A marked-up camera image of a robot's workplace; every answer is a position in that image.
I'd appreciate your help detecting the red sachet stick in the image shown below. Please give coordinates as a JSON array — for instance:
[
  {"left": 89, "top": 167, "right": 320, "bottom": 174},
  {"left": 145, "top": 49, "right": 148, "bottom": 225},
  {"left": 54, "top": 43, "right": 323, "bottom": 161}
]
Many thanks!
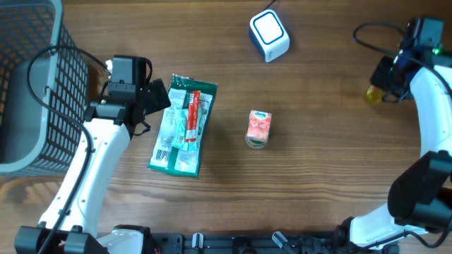
[{"left": 185, "top": 90, "right": 201, "bottom": 143}]

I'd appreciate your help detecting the pale teal sachet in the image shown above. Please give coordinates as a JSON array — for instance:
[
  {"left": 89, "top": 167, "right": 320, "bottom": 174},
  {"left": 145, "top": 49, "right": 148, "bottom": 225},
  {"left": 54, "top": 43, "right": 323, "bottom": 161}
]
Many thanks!
[{"left": 172, "top": 109, "right": 188, "bottom": 151}]

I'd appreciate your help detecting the green plastic packet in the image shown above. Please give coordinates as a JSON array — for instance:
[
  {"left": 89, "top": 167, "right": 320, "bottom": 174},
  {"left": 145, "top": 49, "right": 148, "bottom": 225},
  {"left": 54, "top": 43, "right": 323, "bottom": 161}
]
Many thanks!
[{"left": 148, "top": 74, "right": 218, "bottom": 177}]

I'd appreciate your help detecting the yellow dish soap bottle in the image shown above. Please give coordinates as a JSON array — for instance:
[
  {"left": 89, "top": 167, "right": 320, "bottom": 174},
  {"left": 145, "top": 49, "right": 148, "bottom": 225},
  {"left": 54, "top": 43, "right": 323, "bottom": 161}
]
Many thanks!
[{"left": 364, "top": 85, "right": 386, "bottom": 104}]

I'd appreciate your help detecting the orange tissue pack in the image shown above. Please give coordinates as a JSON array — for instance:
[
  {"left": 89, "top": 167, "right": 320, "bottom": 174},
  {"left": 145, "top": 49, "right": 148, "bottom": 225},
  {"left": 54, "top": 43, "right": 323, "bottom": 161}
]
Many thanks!
[{"left": 245, "top": 110, "right": 272, "bottom": 149}]

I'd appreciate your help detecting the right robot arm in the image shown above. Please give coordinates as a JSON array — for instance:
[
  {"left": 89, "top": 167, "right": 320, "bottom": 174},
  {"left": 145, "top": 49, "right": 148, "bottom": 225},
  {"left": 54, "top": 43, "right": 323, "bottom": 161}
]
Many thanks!
[{"left": 329, "top": 16, "right": 451, "bottom": 253}]

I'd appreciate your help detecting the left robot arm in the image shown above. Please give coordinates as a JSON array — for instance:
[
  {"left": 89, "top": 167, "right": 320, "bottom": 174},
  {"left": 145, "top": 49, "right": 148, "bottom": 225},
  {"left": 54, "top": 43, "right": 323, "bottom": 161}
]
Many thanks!
[{"left": 14, "top": 55, "right": 170, "bottom": 253}]

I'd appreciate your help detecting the white barcode scanner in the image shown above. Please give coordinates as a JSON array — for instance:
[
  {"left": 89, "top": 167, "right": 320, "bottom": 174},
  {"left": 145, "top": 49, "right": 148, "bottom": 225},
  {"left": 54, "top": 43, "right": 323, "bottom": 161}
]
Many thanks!
[{"left": 249, "top": 9, "right": 290, "bottom": 63}]

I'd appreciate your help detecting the grey plastic shopping basket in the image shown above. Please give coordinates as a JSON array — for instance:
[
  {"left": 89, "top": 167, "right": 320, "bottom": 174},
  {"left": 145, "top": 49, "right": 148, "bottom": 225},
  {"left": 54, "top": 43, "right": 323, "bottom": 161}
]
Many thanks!
[{"left": 1, "top": 1, "right": 89, "bottom": 176}]

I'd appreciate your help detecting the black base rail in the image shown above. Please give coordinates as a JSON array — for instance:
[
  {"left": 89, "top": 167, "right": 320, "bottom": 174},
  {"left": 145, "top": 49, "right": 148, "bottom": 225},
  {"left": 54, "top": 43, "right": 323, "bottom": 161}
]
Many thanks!
[{"left": 146, "top": 231, "right": 400, "bottom": 254}]

